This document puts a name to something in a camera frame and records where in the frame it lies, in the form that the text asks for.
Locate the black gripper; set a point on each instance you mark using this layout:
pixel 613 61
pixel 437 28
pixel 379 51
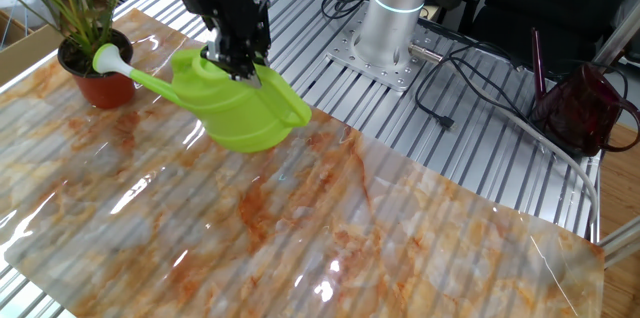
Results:
pixel 232 13

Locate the green plastic watering can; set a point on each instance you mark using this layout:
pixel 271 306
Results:
pixel 240 108

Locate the green plant in terracotta pot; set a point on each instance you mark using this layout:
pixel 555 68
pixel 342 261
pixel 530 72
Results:
pixel 100 90

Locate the brown cardboard box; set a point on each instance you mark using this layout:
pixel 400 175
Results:
pixel 30 50

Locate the orange marble pattern mat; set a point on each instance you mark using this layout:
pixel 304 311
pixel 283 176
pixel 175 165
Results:
pixel 350 238

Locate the dark red transparent watering can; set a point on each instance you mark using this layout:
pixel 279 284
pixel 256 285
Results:
pixel 575 113

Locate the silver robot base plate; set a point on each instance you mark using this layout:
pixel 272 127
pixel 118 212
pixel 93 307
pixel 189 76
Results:
pixel 380 75

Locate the aluminium frame post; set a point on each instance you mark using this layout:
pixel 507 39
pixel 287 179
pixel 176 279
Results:
pixel 617 38
pixel 620 243

